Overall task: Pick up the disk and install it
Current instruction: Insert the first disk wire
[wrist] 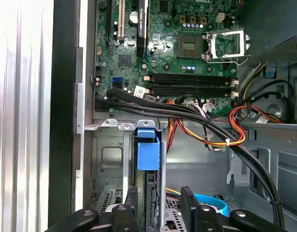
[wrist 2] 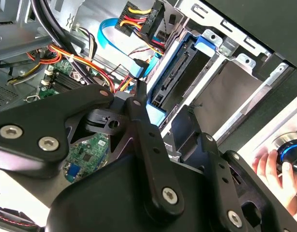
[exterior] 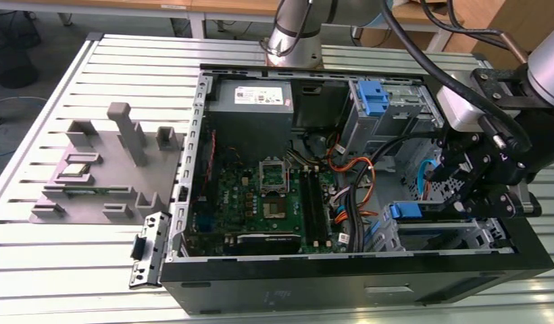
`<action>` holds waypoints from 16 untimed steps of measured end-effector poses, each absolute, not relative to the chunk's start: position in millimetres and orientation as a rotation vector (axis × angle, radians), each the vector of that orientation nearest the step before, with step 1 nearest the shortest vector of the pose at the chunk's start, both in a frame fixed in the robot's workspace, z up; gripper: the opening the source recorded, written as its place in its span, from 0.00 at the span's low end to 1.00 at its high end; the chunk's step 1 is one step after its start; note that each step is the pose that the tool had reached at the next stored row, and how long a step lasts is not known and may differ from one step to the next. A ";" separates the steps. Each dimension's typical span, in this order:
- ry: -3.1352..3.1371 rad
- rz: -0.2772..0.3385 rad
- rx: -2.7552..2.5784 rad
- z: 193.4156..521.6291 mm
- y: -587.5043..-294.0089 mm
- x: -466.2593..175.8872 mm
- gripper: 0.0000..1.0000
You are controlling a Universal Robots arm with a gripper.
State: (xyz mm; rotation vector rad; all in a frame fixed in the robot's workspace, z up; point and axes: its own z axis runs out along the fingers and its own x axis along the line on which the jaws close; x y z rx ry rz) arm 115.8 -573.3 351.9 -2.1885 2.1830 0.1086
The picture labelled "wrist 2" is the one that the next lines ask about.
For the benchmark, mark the person's bare hand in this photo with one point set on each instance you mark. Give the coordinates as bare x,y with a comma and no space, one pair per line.
271,169

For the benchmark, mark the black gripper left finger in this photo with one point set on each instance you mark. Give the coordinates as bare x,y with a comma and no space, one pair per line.
30,116

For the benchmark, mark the hard disk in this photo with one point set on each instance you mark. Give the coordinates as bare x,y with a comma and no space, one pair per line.
204,43

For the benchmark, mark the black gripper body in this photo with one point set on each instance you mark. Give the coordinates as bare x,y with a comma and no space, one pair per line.
102,205

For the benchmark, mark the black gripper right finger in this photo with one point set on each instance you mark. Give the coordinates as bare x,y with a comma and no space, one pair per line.
187,130

